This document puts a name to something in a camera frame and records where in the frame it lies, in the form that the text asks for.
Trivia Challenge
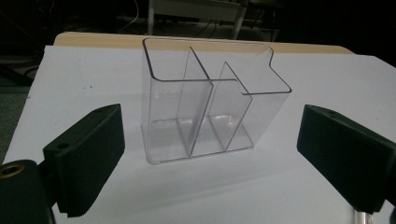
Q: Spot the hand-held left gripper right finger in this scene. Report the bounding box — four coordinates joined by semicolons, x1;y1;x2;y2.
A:
296;104;396;215

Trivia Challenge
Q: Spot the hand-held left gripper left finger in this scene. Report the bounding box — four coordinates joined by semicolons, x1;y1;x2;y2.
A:
42;104;126;218

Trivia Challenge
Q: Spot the clear plastic compartment organizer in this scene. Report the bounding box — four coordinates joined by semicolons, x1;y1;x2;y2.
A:
140;36;293;165

